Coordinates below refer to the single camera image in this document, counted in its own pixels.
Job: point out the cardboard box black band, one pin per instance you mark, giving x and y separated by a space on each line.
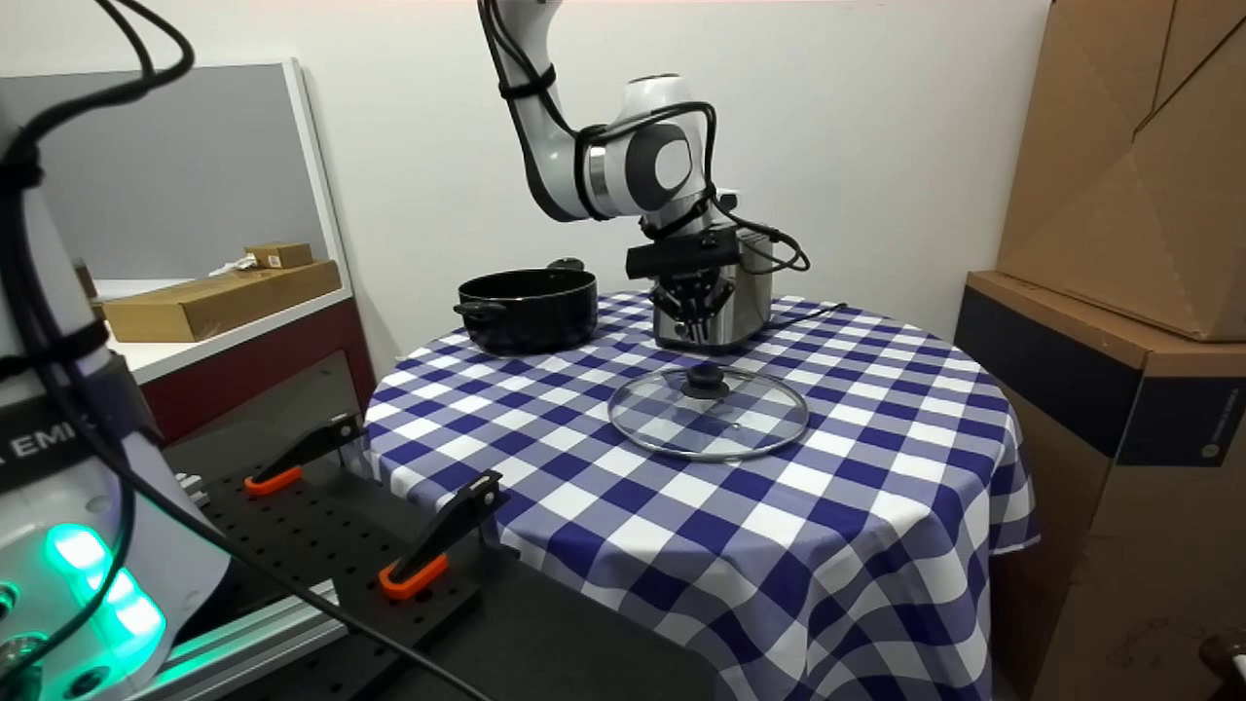
1115 517

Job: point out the white desk red front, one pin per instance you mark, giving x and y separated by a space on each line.
248 372

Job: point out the large plain cardboard box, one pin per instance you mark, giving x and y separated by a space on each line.
1141 168

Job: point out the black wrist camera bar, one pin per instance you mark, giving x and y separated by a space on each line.
683 259

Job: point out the blue white checkered tablecloth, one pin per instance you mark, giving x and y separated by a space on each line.
780 517

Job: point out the stainless steel toaster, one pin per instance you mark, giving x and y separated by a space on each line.
752 303

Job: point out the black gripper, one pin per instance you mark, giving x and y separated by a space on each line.
691 283

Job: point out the grey partition panel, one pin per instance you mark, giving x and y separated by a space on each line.
170 168

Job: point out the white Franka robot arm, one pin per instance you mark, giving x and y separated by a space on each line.
557 158

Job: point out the aluminium frame rail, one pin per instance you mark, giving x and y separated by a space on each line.
248 655

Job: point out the black cooking pot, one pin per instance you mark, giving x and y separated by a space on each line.
527 312

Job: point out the glass pot lid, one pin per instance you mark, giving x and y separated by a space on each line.
666 419

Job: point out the black perforated mounting board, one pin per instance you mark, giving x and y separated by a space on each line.
336 525

